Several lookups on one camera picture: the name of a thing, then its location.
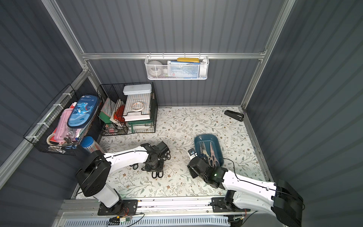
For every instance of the yellow case in basket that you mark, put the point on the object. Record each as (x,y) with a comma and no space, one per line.
(191,60)

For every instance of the pink handled scissors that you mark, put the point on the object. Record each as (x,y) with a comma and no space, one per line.
(213,161)

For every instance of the white wire wall basket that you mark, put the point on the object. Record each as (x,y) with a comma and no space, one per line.
(174,70)

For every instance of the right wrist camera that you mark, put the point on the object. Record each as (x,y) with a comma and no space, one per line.
(192,153)

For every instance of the black wire side basket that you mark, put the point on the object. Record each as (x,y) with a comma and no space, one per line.
(41,135)

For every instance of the blue handled scissors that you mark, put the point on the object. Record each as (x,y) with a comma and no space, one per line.
(205,154)

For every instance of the floral table mat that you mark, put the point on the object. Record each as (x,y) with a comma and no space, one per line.
(177,128)

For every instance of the small black scissors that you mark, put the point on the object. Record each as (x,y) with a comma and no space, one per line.
(135,166)

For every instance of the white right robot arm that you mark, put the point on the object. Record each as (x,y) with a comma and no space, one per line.
(278,199)

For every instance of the white tape roll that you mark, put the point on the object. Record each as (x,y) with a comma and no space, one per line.
(154,68)

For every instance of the yellow handled scissors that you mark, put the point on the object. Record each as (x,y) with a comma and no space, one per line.
(201,144)

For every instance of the black wire desk organizer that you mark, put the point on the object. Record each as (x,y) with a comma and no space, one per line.
(123,115)

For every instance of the teal storage box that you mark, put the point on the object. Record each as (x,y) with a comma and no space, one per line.
(208,148)

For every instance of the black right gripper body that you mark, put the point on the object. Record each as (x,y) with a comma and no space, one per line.
(197,158)

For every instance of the blue dinosaur pencil case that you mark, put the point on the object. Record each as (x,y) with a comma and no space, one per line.
(83,112)

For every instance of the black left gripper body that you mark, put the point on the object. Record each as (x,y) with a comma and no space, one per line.
(154,165)

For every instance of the black stapler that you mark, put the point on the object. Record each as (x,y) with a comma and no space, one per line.
(235,115)

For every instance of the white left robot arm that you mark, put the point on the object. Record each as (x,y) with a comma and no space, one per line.
(92,176)

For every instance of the pink pencil case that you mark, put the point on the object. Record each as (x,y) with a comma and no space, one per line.
(63,133)

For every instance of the colored pencil tube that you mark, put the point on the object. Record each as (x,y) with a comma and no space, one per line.
(89,144)

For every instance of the white plastic box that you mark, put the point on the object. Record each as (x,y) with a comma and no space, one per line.
(138,89)

